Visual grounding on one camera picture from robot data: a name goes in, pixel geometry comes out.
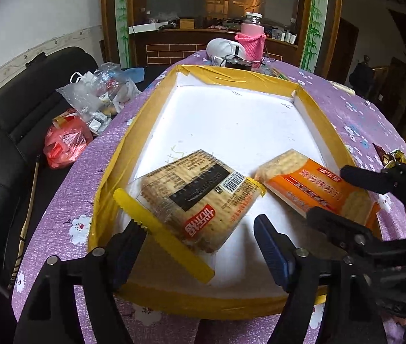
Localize orange cracker packet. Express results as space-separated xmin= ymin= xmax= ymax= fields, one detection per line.
xmin=255 ymin=149 xmax=381 ymax=230

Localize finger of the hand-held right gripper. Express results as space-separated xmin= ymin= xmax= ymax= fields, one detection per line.
xmin=340 ymin=163 xmax=406 ymax=205
xmin=306 ymin=206 xmax=376 ymax=259

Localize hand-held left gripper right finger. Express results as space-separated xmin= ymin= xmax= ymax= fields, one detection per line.
xmin=254 ymin=214 xmax=386 ymax=344

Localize wooden glass cabinet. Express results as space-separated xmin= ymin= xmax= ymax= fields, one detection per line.
xmin=100 ymin=0 xmax=343 ymax=76

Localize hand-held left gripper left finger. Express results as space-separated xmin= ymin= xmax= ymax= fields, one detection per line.
xmin=13 ymin=218 xmax=148 ymax=344

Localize white foam tray yellow tape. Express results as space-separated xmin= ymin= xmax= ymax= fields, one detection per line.
xmin=87 ymin=64 xmax=383 ymax=321

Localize row of small bottles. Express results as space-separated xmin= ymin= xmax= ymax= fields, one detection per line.
xmin=271 ymin=27 xmax=298 ymax=44

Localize clear packet green sticks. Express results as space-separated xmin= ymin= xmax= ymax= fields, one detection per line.
xmin=260 ymin=65 xmax=290 ymax=81

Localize clear plastic bag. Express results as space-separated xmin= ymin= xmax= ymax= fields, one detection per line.
xmin=57 ymin=62 xmax=141 ymax=135

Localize small black device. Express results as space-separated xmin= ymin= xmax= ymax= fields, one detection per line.
xmin=224 ymin=54 xmax=253 ymax=72

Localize black leather sofa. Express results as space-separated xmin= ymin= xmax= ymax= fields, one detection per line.
xmin=0 ymin=46 xmax=99 ymax=344

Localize dark wooden door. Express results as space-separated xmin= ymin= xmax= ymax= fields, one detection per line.
xmin=327 ymin=18 xmax=359 ymax=79

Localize red gold candy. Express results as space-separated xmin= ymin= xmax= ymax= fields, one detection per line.
xmin=372 ymin=143 xmax=406 ymax=169

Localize pink bottle knitted sleeve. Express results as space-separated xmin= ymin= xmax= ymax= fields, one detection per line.
xmin=234 ymin=12 xmax=266 ymax=69

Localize red plastic bag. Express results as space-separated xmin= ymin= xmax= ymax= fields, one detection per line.
xmin=44 ymin=109 xmax=94 ymax=169

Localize cream tube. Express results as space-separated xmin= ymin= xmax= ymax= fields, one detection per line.
xmin=332 ymin=82 xmax=356 ymax=95

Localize purple flowered tablecloth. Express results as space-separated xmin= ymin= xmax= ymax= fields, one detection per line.
xmin=11 ymin=48 xmax=406 ymax=344

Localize long white box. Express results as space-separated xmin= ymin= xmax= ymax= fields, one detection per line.
xmin=128 ymin=22 xmax=169 ymax=34

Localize wooden stick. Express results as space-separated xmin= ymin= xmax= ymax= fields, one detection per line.
xmin=7 ymin=156 xmax=42 ymax=291

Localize blue cloth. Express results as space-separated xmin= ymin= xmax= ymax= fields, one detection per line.
xmin=124 ymin=66 xmax=146 ymax=83

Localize yellow edged cracker packet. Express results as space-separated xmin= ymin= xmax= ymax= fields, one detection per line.
xmin=113 ymin=149 xmax=266 ymax=284

